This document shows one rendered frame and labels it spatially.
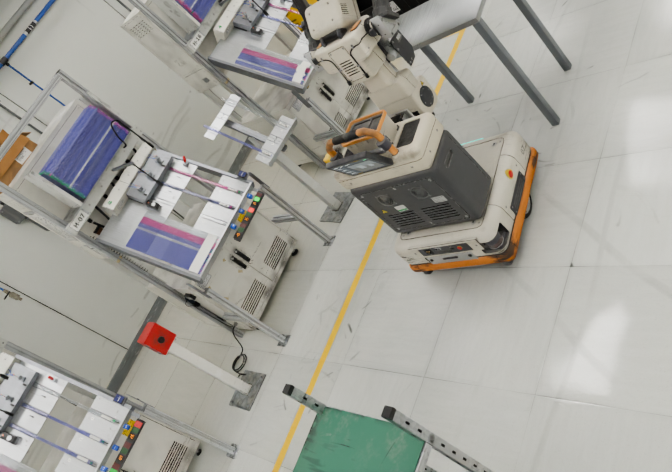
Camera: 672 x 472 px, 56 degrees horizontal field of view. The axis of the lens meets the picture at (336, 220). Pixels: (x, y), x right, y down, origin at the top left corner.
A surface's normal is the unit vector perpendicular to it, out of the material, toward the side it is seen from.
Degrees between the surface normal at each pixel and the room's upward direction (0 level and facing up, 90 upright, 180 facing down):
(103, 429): 47
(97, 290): 90
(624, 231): 0
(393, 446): 0
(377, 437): 0
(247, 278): 90
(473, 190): 90
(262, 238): 90
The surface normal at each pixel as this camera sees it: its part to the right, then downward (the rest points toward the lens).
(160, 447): 0.64, -0.07
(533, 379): -0.67, -0.55
